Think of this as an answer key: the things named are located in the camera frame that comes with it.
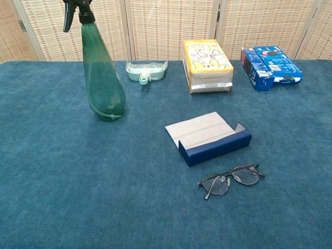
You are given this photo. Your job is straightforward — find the green spray bottle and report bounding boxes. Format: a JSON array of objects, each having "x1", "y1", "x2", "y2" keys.
[{"x1": 63, "y1": 0, "x2": 127, "y2": 122}]

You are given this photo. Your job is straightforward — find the blue folding glasses case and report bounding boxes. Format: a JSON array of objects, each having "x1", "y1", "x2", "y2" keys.
[{"x1": 164, "y1": 111, "x2": 252, "y2": 168}]

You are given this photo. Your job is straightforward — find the dark blue cookie box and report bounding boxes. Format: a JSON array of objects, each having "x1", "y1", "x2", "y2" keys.
[{"x1": 240, "y1": 47, "x2": 275, "y2": 92}]

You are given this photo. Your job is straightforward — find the woven folding screen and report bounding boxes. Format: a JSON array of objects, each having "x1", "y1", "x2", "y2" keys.
[{"x1": 0, "y1": 0, "x2": 332, "y2": 62}]

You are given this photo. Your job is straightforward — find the blue cookie box with picture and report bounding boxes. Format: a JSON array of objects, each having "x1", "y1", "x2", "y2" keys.
[{"x1": 253, "y1": 45, "x2": 303, "y2": 85}]

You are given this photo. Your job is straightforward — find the orange corgi tissue pack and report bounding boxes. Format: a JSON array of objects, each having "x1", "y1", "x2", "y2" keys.
[{"x1": 183, "y1": 39, "x2": 234, "y2": 94}]

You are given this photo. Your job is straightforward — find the blue table cloth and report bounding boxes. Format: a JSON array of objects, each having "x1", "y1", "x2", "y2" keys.
[{"x1": 0, "y1": 60, "x2": 332, "y2": 249}]

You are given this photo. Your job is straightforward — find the mint green dustpan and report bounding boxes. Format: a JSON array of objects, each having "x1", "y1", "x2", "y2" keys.
[{"x1": 125, "y1": 60, "x2": 169, "y2": 86}]

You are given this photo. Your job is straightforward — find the black eyeglasses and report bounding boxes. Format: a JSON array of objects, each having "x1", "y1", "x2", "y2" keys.
[{"x1": 197, "y1": 163, "x2": 266, "y2": 200}]

